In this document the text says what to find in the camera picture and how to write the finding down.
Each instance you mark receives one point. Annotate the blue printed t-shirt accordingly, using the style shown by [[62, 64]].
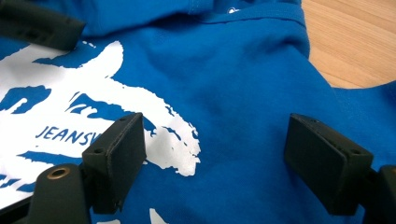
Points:
[[249, 77]]

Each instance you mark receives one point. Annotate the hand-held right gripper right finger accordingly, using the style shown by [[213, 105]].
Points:
[[327, 165]]

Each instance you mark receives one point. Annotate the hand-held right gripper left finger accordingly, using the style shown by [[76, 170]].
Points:
[[116, 165]]

